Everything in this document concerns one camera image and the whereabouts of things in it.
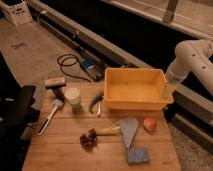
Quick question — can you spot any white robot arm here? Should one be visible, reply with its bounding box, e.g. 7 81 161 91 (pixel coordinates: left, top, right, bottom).
163 39 213 98

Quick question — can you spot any white lidded cup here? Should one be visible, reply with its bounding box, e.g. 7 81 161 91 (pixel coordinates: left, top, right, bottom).
64 87 81 110

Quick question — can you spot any white cardboard box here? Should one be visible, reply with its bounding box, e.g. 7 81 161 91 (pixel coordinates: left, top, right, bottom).
0 0 32 26

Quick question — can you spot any blue sponge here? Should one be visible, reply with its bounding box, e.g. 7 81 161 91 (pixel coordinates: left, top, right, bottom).
126 147 149 164

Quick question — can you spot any yellow plastic bin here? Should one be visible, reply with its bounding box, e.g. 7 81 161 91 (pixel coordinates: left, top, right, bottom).
104 68 174 110

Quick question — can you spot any white handled spatula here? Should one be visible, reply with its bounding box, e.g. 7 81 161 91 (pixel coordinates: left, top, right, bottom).
38 99 63 135

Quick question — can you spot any dark bristle dish brush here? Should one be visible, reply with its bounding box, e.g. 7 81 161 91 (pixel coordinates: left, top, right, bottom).
80 125 120 149

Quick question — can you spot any blue power device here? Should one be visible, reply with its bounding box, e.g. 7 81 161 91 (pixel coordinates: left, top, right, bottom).
80 59 104 82

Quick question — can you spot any black cable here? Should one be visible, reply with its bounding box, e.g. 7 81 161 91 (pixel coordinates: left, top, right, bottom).
56 53 93 83

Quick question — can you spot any wooden block brush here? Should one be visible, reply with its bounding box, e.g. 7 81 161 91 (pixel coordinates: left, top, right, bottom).
44 77 66 100

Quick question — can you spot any orange peach fruit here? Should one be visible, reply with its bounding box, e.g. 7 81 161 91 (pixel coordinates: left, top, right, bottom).
143 118 157 131

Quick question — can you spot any grey cloth towel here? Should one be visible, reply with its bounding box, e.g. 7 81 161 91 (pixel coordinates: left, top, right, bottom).
118 117 139 148

